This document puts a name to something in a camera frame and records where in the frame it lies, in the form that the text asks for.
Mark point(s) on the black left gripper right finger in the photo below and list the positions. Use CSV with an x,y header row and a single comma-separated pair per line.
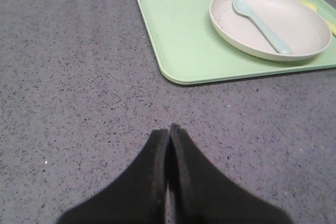
x,y
203,194

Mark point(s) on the yellow plastic fork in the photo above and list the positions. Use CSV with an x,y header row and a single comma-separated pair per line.
x,y
314,8

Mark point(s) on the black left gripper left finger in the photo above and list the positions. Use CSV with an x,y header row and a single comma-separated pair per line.
x,y
137,196

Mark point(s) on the light green plastic tray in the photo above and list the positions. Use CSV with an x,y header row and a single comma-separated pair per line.
x,y
189,50

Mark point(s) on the light blue plastic spoon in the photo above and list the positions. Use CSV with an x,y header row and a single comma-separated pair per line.
x,y
243,8

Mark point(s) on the cream round plate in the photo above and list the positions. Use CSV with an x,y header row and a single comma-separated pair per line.
x,y
277,30

